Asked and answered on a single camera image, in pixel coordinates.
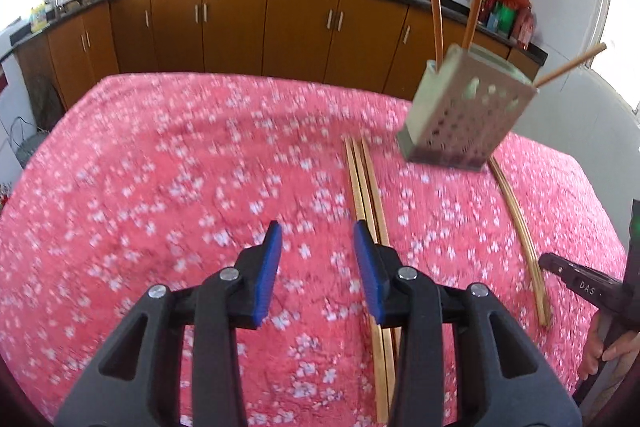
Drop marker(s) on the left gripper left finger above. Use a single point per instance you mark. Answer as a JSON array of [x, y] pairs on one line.
[[134, 379]]

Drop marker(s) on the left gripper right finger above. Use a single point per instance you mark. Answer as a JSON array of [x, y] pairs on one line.
[[502, 378]]

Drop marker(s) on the brown lower kitchen cabinets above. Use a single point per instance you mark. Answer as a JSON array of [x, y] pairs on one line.
[[374, 45]]

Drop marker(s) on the pink floral tablecloth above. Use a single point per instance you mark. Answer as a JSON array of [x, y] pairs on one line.
[[165, 178]]

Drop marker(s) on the perforated grey utensil holder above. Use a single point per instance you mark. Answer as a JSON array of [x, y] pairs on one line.
[[463, 109]]

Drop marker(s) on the red oil bottle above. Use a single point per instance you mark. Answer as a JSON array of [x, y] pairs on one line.
[[524, 28]]

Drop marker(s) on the green container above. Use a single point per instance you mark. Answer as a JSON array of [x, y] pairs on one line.
[[506, 20]]

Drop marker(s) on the yellow detergent bottle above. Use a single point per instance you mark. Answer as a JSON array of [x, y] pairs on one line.
[[38, 18]]

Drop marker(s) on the right window frame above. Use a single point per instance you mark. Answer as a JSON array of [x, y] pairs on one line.
[[617, 25]]

